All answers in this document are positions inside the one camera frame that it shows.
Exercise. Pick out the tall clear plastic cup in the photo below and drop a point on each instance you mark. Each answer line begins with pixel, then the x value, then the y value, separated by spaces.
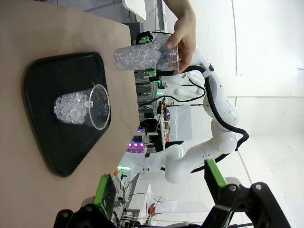
pixel 135 58

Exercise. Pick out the short clear iced cup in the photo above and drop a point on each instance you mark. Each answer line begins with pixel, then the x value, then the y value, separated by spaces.
pixel 71 109

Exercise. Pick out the aluminium frame rack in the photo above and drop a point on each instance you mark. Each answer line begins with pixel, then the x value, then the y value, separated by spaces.
pixel 145 88

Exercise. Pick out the person's left forearm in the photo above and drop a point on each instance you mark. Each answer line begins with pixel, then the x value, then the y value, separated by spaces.
pixel 177 2

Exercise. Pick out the white side table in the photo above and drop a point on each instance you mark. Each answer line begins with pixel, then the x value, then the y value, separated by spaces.
pixel 135 9

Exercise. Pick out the person's left hand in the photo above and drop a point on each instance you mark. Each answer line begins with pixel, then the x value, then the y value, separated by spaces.
pixel 187 35

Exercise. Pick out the white equipment box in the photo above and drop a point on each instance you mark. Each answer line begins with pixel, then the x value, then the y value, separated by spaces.
pixel 180 122

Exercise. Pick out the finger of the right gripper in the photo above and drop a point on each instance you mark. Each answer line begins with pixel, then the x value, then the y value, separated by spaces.
pixel 152 72
pixel 143 39

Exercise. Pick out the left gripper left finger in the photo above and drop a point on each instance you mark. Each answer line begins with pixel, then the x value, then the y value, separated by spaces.
pixel 107 194

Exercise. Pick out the device with pink lights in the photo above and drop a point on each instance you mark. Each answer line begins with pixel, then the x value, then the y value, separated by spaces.
pixel 136 145

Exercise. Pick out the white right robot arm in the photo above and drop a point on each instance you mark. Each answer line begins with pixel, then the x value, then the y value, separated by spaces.
pixel 221 102

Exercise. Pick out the black plastic serving tray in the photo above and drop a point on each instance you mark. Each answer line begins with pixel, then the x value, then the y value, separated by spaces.
pixel 59 147

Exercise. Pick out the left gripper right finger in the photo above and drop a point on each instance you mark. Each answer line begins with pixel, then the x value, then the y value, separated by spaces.
pixel 216 180

